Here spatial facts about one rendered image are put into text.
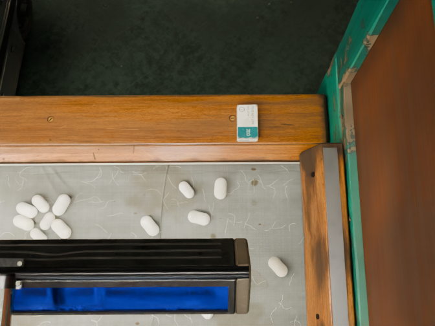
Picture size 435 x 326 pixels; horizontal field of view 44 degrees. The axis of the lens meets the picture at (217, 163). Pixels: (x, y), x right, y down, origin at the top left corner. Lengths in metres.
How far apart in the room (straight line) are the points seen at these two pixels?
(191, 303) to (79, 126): 0.48
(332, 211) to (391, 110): 0.20
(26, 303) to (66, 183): 0.39
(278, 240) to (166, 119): 0.28
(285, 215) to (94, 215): 0.32
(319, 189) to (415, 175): 0.26
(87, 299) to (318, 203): 0.39
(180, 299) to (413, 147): 0.29
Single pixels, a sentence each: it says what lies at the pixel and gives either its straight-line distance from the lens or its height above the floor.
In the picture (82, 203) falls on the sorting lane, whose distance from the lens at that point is 0.95.
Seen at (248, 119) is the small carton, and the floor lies 0.79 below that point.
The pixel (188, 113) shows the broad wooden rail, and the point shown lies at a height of 0.76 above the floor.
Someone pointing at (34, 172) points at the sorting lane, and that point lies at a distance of 0.99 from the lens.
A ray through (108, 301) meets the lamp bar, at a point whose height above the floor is 1.07.
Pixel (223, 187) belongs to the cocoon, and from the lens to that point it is 0.91.
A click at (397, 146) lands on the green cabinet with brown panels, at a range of 0.65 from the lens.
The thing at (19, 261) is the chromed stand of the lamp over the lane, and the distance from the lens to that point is 0.57.
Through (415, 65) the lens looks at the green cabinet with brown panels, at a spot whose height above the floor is 1.13.
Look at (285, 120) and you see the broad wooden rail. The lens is 0.94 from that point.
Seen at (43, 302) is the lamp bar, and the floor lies 1.07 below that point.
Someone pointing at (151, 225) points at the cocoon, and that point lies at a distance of 0.90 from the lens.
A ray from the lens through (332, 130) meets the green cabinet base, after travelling 0.93.
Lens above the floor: 1.64
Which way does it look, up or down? 75 degrees down
